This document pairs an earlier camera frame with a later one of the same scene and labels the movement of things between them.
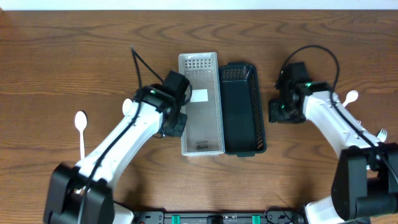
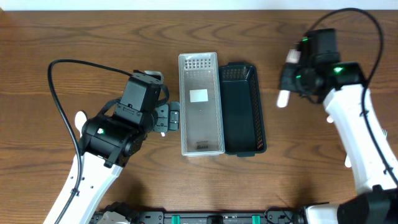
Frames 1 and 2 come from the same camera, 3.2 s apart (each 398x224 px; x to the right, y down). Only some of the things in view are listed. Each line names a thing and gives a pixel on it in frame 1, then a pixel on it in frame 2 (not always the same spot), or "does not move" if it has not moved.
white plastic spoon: x=81 y=119 does not move
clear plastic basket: x=204 y=133 does not move
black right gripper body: x=277 y=112 to x=286 y=79
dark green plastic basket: x=244 y=127 does not move
